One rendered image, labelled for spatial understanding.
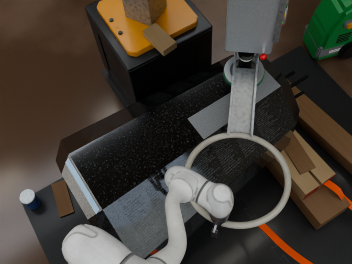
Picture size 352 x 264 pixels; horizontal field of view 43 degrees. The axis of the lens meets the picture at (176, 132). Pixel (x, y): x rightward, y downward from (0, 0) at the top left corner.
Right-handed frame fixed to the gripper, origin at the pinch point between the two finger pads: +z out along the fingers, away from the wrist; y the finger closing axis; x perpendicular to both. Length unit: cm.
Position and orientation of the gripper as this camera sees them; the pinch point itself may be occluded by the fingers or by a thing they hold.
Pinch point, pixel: (218, 229)
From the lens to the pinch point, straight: 206.9
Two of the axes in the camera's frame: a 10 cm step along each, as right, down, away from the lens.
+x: -9.2, -3.1, 2.4
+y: 3.9, -8.0, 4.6
